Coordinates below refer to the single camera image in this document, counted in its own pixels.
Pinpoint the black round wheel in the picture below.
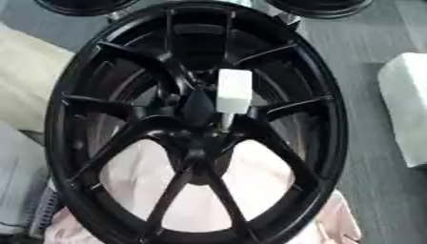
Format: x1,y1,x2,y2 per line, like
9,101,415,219
263,0,376,19
31,0,140,17

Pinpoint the black spoked wheel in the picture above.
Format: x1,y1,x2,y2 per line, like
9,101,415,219
43,1,351,244

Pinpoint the white pin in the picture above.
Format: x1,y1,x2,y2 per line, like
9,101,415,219
214,68,254,131

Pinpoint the cream padded object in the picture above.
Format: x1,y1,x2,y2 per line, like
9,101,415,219
0,22,77,132

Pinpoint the white block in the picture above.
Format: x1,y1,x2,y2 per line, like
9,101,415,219
376,51,427,169

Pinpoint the grey white bag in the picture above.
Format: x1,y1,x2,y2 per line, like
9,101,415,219
0,120,62,237

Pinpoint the pale pink cloth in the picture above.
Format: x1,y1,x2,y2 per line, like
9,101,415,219
41,138,364,244

